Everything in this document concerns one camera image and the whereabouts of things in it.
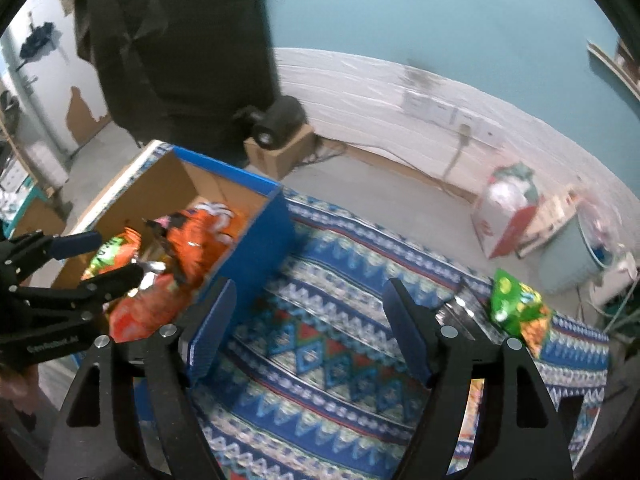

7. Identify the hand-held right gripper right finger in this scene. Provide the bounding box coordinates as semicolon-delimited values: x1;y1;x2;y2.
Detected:
382;277;573;480

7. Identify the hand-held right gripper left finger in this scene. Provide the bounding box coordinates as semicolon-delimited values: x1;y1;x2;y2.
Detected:
42;277;238;480

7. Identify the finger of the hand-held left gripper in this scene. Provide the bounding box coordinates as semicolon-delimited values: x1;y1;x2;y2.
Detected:
10;262;146;321
0;230;103;287

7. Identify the green orange snack packet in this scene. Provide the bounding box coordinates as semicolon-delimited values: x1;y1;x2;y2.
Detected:
80;227;143;281

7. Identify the red orange snack bag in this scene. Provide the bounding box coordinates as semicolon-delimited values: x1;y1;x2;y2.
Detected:
107;275;193;343

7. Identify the black snack packet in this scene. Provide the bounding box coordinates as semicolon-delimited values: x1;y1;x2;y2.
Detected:
435;294;497;342

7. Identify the orange packet white glove print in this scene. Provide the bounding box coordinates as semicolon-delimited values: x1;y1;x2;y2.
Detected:
165;201;248;286

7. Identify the blue cardboard box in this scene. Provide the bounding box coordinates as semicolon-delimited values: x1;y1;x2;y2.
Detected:
50;145;297;423

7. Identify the person's left hand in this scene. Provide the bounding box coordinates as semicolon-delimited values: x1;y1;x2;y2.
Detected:
0;367;40;402

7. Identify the white ribbed heater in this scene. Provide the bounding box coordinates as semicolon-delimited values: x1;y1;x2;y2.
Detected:
27;141;68;187

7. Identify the blue patterned blanket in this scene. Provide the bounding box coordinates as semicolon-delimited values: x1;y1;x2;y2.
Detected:
135;140;611;480

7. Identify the green snack bag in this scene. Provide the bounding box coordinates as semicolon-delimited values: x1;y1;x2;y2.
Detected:
489;268;551;358

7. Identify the red white paper bag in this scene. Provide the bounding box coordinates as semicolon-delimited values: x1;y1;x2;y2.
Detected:
471;162;543;260

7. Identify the blue grey trash bin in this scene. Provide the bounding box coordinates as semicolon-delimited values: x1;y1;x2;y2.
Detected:
537;195;623;295

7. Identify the small brown cardboard box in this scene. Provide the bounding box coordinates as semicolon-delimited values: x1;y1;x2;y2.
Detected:
244;124;317;181

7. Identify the beige paper bag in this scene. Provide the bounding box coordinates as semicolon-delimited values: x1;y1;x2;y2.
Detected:
520;187;581;256

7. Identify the dark hanging item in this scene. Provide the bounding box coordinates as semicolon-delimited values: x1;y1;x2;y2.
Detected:
19;21;62;68

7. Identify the white appliance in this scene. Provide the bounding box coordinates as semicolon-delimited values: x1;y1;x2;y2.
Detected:
590;252;640;311

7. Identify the dark hanging coat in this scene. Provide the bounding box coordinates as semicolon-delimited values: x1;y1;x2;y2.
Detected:
75;0;278;168

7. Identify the grey plug with cable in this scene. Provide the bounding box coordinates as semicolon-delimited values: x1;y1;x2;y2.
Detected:
442;124;474;181

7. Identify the white wall socket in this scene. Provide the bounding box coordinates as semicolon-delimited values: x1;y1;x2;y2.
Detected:
425;97;453;122
402;89;431;116
475;120;503;147
452;109;478;133

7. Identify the black camera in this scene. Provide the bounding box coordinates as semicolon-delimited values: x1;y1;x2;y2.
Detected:
235;95;306;150

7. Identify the wooden wall ledge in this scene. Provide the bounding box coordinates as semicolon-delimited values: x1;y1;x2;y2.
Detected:
586;39;640;98

